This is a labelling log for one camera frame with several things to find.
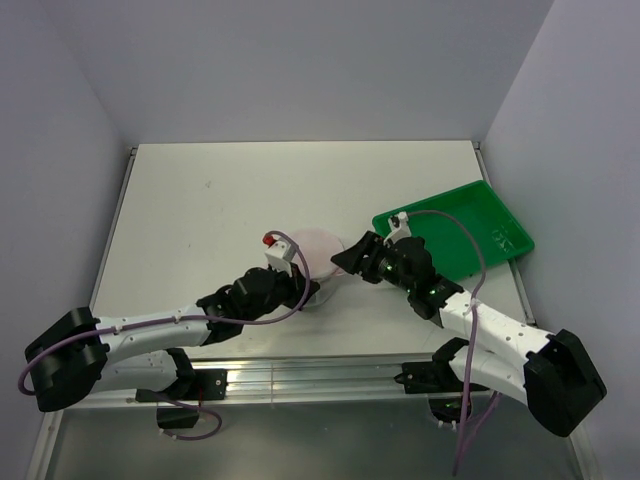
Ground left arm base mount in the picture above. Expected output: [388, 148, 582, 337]
[135, 368, 228, 441]

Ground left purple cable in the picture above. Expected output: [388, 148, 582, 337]
[17, 229, 314, 442]

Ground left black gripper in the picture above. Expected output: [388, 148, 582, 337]
[241, 259, 319, 324]

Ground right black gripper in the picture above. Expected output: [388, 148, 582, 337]
[330, 230, 414, 294]

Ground white mesh laundry bag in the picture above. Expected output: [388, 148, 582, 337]
[289, 228, 344, 307]

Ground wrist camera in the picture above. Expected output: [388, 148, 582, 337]
[385, 211, 412, 246]
[263, 235, 295, 275]

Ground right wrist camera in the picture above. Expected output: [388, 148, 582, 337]
[385, 211, 412, 246]

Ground green plastic tray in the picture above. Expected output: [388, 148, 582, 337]
[372, 180, 535, 281]

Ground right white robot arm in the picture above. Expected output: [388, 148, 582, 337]
[331, 232, 607, 437]

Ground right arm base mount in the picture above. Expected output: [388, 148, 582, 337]
[393, 361, 463, 424]

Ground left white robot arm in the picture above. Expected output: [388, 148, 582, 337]
[18, 265, 321, 412]

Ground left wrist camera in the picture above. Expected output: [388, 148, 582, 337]
[263, 235, 295, 275]

